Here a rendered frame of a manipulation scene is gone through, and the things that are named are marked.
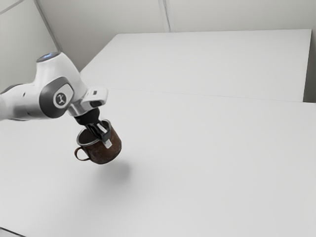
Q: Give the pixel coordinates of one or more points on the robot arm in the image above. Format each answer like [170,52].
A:
[51,74]

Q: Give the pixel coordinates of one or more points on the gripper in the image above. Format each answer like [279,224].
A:
[87,118]

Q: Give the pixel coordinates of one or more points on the rusty brown metal mug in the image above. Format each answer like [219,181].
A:
[105,151]

